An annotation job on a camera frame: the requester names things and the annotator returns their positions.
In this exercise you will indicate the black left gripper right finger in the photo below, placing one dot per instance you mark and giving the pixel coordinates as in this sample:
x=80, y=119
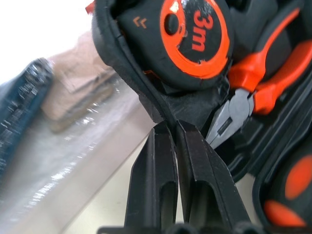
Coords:
x=207, y=175

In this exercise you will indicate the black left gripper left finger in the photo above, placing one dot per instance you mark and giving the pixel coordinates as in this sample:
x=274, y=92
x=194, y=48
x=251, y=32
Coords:
x=156, y=170

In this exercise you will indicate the black plastic tool case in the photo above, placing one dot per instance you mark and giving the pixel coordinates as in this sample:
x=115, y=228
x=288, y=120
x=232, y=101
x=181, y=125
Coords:
x=185, y=104

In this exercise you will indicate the black orange Phillips screwdriver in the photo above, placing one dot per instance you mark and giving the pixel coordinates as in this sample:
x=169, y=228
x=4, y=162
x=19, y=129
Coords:
x=297, y=178

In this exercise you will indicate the clear plastic bag with cardboard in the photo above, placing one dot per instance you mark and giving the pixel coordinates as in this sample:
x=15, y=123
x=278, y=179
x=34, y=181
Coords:
x=80, y=80

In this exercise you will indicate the black orange 3m tape measure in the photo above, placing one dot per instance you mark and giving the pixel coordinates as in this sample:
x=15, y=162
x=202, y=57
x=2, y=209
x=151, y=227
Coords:
x=146, y=48

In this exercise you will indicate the blue plastic-wrapped package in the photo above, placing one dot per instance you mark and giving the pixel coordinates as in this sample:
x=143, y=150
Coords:
x=22, y=104

